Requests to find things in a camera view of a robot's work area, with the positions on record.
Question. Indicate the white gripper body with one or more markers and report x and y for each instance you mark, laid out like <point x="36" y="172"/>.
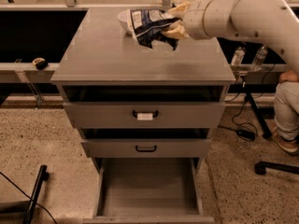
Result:
<point x="193" y="22"/>

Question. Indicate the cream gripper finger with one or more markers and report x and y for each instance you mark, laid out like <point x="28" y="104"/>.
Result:
<point x="175" y="30"/>
<point x="180" y="10"/>

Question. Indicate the blue chip bag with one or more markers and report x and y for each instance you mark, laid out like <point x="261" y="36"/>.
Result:
<point x="148" y="25"/>

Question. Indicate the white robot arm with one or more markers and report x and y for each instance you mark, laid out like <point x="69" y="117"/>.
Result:
<point x="271" y="23"/>

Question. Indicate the grey drawer cabinet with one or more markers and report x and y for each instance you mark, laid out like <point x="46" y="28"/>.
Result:
<point x="102" y="54"/>

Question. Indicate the grey top drawer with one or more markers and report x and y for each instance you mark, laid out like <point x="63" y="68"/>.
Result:
<point x="112" y="106"/>

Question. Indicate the grey drawer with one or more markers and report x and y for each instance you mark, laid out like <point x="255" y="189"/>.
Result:
<point x="120" y="143"/>
<point x="112" y="106"/>
<point x="148" y="191"/>

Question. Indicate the grey middle drawer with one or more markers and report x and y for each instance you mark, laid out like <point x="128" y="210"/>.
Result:
<point x="120" y="143"/>

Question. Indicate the grey bottom drawer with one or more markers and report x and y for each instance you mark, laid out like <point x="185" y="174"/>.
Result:
<point x="148" y="191"/>

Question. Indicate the person hand on knee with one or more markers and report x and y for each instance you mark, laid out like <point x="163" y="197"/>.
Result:
<point x="288" y="76"/>

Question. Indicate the white ceramic bowl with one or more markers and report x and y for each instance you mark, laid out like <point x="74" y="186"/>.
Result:
<point x="125" y="21"/>

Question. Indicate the clear water bottle left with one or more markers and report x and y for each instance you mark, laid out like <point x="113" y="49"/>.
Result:
<point x="238" y="56"/>

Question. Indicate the clear water bottle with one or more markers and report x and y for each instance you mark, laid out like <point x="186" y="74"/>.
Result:
<point x="259" y="58"/>
<point x="238" y="56"/>

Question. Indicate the clear water bottle right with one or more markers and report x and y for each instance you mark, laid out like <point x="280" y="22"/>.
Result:
<point x="259" y="58"/>

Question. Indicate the black power adapter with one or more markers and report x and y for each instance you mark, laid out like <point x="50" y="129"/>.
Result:
<point x="245" y="134"/>

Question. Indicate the person leg beige trousers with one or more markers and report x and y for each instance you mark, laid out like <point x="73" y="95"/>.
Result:
<point x="286" y="107"/>

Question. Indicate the black tripod leg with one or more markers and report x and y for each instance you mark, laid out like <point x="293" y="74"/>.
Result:
<point x="266" y="131"/>

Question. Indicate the black chair base leg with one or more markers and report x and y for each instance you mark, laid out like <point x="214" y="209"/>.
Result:
<point x="261" y="166"/>

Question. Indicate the tan shoe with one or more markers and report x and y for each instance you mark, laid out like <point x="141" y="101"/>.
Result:
<point x="290" y="147"/>

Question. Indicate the black stand leg left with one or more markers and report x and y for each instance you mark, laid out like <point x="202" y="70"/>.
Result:
<point x="42" y="176"/>

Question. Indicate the black top drawer handle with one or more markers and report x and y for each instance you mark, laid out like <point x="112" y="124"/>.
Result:
<point x="145" y="115"/>

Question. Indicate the black drawer handle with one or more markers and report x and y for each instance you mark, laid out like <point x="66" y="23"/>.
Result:
<point x="145" y="115"/>
<point x="145" y="149"/>

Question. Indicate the black middle drawer handle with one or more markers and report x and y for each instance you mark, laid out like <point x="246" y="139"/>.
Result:
<point x="145" y="149"/>

